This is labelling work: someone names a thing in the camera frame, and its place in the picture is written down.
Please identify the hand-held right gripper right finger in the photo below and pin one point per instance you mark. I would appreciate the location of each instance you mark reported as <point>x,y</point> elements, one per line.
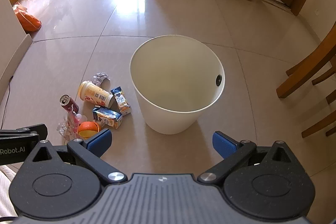
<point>223,144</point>

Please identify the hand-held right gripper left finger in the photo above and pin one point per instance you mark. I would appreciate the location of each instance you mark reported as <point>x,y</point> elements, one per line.
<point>101,140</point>

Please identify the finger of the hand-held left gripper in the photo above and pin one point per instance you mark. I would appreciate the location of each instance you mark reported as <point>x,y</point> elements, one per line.
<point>39,130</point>

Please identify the red drink can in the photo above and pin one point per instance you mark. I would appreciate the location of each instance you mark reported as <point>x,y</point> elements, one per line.
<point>68,103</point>

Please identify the small blue drink carton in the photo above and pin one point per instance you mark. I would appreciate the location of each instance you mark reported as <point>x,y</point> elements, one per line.
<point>121,102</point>

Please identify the white trash bin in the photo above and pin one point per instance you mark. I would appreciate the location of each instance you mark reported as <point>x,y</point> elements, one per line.
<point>168,119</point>

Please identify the white paper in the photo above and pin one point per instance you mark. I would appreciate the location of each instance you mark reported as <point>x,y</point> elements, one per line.
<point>100,78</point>

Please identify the orange plastic cup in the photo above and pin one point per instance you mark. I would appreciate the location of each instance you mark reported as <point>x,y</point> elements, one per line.
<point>88,127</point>

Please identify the flattened blue drink carton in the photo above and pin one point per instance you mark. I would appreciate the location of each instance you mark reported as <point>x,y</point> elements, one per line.
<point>107,116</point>

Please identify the white ribbed cloth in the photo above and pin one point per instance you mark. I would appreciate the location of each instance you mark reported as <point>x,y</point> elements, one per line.
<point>6,187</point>

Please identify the yellow lidded drink cup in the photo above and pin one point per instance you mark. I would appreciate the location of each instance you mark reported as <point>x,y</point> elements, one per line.
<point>95,95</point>

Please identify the orange bag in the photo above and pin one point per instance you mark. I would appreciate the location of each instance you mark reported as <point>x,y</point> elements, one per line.
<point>27,20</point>

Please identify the wooden chair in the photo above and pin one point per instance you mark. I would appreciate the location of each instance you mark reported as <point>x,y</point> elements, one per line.
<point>309,66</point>

